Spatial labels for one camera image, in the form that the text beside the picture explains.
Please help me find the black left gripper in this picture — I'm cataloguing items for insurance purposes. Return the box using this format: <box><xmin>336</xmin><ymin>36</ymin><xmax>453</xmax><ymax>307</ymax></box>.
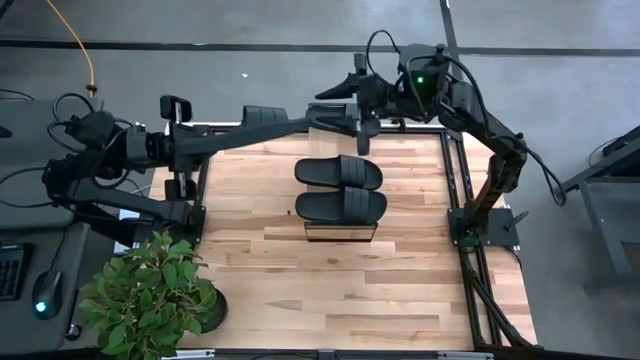
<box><xmin>159</xmin><ymin>94</ymin><xmax>261</xmax><ymax>202</ymax></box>

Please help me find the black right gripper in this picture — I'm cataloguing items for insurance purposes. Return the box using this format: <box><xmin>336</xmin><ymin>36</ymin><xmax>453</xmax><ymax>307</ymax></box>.
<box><xmin>314</xmin><ymin>53</ymin><xmax>404</xmax><ymax>156</ymax></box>

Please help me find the black rubber slide sandal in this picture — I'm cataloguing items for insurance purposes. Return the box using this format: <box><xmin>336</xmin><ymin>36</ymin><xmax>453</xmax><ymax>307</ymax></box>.
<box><xmin>304</xmin><ymin>101</ymin><xmax>362</xmax><ymax>121</ymax></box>
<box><xmin>293</xmin><ymin>154</ymin><xmax>385</xmax><ymax>191</ymax></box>
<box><xmin>294</xmin><ymin>187</ymin><xmax>389</xmax><ymax>225</ymax></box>
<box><xmin>227</xmin><ymin>104</ymin><xmax>331</xmax><ymax>151</ymax></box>

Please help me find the black plant pot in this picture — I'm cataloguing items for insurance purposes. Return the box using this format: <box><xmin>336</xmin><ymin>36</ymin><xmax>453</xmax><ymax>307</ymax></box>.
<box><xmin>199</xmin><ymin>288</ymin><xmax>230</xmax><ymax>334</ymax></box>

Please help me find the green leafy plant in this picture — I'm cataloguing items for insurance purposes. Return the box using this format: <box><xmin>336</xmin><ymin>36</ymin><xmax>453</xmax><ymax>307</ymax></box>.
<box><xmin>78</xmin><ymin>230</ymin><xmax>224</xmax><ymax>360</ymax></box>

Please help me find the grey desk panel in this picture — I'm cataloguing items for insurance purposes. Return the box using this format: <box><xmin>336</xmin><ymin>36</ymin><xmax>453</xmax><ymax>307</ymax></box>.
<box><xmin>0</xmin><ymin>97</ymin><xmax>105</xmax><ymax>231</ymax></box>

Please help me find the silver metal bar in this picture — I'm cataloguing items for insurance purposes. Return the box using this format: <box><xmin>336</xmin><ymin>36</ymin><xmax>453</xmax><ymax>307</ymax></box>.
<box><xmin>437</xmin><ymin>351</ymin><xmax>494</xmax><ymax>360</ymax></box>
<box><xmin>167</xmin><ymin>348</ymin><xmax>216</xmax><ymax>360</ymax></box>

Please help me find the black computer mouse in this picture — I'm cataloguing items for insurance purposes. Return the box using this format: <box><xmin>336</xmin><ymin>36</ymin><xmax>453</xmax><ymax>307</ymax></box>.
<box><xmin>30</xmin><ymin>269</ymin><xmax>65</xmax><ymax>320</ymax></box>

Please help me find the black keyboard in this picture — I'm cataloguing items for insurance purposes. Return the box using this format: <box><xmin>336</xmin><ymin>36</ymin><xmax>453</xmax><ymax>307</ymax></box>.
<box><xmin>0</xmin><ymin>243</ymin><xmax>29</xmax><ymax>302</ymax></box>

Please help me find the dark grey desk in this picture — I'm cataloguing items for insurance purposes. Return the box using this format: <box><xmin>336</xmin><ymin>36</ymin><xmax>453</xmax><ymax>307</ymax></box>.
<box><xmin>0</xmin><ymin>222</ymin><xmax>116</xmax><ymax>357</ymax></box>

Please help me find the grey metal stand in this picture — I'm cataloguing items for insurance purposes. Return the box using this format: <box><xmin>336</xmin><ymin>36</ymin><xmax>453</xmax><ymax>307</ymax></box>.
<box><xmin>559</xmin><ymin>124</ymin><xmax>640</xmax><ymax>291</ymax></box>

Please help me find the wooden shelf with black frame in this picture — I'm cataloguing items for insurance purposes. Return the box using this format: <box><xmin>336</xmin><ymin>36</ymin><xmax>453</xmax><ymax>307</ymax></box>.
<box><xmin>303</xmin><ymin>128</ymin><xmax>380</xmax><ymax>243</ymax></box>

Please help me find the black aluminium table frame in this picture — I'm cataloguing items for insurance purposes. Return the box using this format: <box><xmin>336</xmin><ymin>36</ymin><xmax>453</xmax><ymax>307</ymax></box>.
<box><xmin>178</xmin><ymin>122</ymin><xmax>536</xmax><ymax>350</ymax></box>

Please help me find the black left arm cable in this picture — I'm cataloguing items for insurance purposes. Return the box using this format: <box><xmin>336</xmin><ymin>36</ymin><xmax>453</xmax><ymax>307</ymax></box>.
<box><xmin>47</xmin><ymin>92</ymin><xmax>136</xmax><ymax>151</ymax></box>

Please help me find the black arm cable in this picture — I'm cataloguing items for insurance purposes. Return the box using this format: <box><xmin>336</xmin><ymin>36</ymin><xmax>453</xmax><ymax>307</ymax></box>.
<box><xmin>47</xmin><ymin>92</ymin><xmax>136</xmax><ymax>151</ymax></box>
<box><xmin>519</xmin><ymin>132</ymin><xmax>569</xmax><ymax>209</ymax></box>

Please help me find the yellow cable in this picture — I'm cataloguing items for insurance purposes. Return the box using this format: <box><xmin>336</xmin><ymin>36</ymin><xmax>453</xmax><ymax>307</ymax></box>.
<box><xmin>45</xmin><ymin>0</ymin><xmax>97</xmax><ymax>99</ymax></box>

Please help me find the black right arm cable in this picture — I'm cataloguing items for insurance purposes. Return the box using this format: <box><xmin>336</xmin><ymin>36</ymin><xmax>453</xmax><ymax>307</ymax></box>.
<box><xmin>519</xmin><ymin>132</ymin><xmax>569</xmax><ymax>209</ymax></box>

